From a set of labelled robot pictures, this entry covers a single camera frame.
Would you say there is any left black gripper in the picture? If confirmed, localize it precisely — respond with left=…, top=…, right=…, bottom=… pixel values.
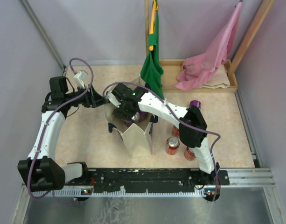
left=64, top=84, right=108, bottom=108

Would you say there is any purple soda can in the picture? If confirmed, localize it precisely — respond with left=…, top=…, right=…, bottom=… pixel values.
left=189, top=100, right=202, bottom=109
left=139, top=112, right=148, bottom=122
left=124, top=112, right=140, bottom=127

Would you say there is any cream canvas tote bag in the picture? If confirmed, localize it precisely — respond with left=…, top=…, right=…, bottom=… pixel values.
left=104, top=77, right=158, bottom=158

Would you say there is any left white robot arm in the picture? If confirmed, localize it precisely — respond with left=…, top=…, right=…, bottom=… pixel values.
left=17, top=77, right=108, bottom=194

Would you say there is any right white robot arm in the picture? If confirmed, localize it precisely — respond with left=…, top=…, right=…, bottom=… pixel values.
left=105, top=82, right=220, bottom=185

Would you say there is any green hanging shirt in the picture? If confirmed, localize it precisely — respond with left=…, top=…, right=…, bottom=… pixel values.
left=140, top=1, right=164, bottom=99

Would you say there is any wooden tray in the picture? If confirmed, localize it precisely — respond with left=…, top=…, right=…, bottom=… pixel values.
left=160, top=59, right=238, bottom=93

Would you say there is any red soda can upper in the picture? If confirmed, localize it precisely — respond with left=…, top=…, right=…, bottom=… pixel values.
left=172, top=126, right=180, bottom=137

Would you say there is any red soda can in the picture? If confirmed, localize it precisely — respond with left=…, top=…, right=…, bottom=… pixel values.
left=172, top=126, right=180, bottom=137
left=166, top=136, right=180, bottom=155
left=184, top=147, right=195, bottom=161

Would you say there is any red soda can lower left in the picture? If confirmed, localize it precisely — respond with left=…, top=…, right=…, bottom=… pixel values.
left=166, top=136, right=180, bottom=155

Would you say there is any pink hanging cloth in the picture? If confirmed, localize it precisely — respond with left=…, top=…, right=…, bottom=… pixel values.
left=174, top=1, right=242, bottom=91

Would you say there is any red soda can lower right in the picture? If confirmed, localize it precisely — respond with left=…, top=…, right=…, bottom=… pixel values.
left=184, top=147, right=195, bottom=161

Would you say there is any beige folded cloth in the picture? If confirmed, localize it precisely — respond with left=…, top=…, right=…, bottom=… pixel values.
left=202, top=65, right=230, bottom=89

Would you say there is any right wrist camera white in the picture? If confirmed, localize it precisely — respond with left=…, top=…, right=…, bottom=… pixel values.
left=106, top=91, right=120, bottom=108

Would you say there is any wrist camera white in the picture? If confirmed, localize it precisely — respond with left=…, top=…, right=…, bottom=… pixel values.
left=106, top=91, right=120, bottom=108
left=73, top=70, right=88, bottom=89

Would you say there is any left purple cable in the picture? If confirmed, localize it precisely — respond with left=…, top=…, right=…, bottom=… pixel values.
left=27, top=57, right=95, bottom=206

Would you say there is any purple cable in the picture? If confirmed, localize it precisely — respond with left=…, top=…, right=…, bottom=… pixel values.
left=102, top=81, right=222, bottom=203
left=27, top=57, right=95, bottom=206

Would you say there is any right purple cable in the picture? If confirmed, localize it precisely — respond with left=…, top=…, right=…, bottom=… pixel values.
left=102, top=81, right=222, bottom=203

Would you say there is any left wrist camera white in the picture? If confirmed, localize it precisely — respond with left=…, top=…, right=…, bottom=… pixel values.
left=73, top=70, right=88, bottom=89

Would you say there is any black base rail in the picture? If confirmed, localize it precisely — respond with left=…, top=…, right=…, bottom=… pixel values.
left=68, top=168, right=230, bottom=197

